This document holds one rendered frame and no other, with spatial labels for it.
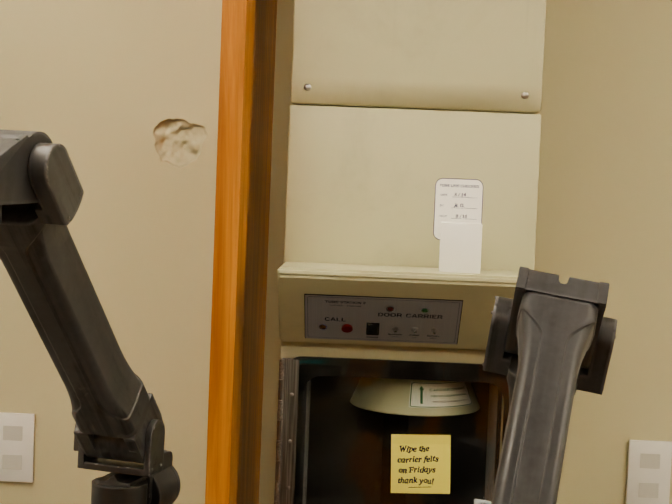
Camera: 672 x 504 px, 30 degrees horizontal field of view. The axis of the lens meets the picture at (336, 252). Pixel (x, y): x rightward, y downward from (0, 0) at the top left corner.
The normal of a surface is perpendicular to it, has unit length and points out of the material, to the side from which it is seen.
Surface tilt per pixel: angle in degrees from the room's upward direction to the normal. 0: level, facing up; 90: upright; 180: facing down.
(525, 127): 90
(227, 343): 90
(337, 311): 135
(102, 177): 90
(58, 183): 91
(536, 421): 52
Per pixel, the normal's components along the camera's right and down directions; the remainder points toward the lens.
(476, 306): -0.04, 0.74
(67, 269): 0.95, 0.11
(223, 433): -0.02, 0.05
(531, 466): -0.03, -0.57
